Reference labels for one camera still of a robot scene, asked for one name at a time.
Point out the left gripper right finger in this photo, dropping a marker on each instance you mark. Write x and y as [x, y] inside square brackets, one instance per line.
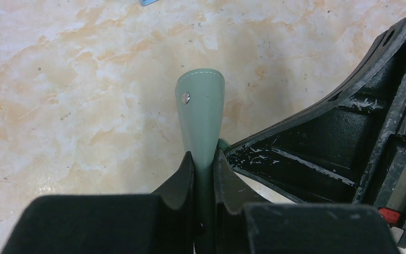
[246, 222]

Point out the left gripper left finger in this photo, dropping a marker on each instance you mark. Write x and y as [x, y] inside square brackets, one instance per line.
[159, 222]

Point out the light blue card tray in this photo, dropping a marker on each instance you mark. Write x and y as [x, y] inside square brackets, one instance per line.
[147, 2]

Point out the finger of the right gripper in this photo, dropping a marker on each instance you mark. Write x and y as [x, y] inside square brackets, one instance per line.
[334, 150]

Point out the green leather card holder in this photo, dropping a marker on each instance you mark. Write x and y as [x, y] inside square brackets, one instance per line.
[200, 101]

